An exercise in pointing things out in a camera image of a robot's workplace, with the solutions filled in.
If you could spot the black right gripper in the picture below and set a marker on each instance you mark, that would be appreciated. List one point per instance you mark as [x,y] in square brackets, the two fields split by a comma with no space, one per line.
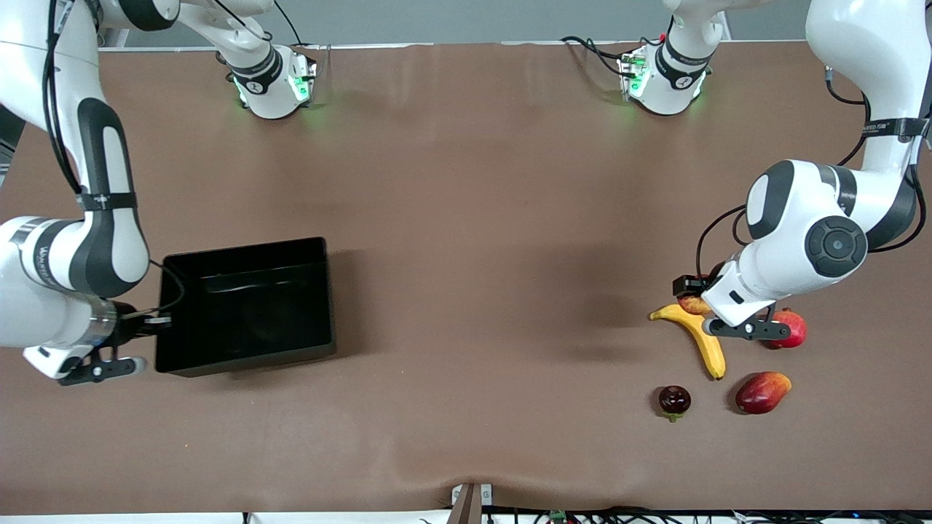
[132,325]

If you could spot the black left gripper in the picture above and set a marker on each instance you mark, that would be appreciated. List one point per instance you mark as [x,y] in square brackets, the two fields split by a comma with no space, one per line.
[687,284]

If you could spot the red yellow apple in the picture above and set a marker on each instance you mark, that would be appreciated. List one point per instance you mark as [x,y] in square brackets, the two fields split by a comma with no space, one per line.
[693,304]

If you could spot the yellow banana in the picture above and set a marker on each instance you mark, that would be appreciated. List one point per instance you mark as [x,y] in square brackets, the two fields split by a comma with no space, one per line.
[710,349]

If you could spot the black plastic box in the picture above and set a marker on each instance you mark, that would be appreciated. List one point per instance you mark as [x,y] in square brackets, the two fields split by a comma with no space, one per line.
[247,306]

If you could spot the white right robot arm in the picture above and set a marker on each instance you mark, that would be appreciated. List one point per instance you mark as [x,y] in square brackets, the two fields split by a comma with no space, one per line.
[109,145]

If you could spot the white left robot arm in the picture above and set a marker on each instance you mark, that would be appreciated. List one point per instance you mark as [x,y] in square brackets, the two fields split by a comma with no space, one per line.
[794,211]

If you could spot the dark purple mangosteen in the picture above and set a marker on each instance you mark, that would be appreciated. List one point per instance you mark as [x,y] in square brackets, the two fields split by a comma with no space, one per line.
[675,399]

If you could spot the red pomegranate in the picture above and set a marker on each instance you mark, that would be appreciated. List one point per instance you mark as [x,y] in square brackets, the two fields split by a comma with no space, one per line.
[794,331]

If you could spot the red yellow mango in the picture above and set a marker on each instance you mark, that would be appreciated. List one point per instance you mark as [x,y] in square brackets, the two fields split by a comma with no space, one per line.
[761,393]

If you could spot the brown table cover mat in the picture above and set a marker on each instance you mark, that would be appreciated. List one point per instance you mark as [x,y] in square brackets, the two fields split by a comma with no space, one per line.
[473,218]

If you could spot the metal table edge bracket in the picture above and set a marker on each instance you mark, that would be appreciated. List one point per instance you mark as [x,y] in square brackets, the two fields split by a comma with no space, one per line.
[470,509]

